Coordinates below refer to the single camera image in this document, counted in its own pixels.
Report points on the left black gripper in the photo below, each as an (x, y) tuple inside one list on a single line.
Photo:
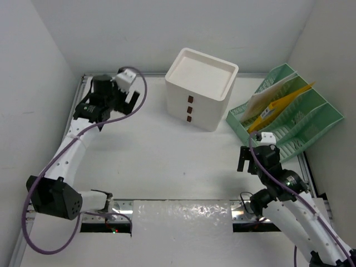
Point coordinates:
[(124, 107)]

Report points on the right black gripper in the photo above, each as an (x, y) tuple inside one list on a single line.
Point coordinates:
[(245, 154)]

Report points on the yellow folder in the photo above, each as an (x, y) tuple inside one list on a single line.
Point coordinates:
[(275, 108)]

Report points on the clear sleeve with papers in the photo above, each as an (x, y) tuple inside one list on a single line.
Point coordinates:
[(258, 101)]

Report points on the white three-drawer organizer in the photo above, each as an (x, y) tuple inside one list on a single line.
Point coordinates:
[(199, 87)]

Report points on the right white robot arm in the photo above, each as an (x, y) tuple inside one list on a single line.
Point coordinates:
[(287, 203)]

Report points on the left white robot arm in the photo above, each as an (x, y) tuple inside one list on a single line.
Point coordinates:
[(53, 194)]

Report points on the green plastic file tray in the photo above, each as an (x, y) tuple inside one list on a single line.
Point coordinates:
[(300, 125)]

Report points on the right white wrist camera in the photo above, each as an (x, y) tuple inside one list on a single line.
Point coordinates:
[(266, 138)]

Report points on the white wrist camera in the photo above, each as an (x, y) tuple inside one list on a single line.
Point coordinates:
[(266, 138), (125, 79)]

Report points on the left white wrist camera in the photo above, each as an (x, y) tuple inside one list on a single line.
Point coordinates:
[(125, 79)]

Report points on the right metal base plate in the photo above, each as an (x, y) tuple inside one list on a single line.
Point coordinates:
[(241, 212)]

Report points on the metal base plate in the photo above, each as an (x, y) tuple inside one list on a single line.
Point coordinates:
[(124, 207), (241, 212)]

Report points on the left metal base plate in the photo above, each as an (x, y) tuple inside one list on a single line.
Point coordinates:
[(124, 207)]

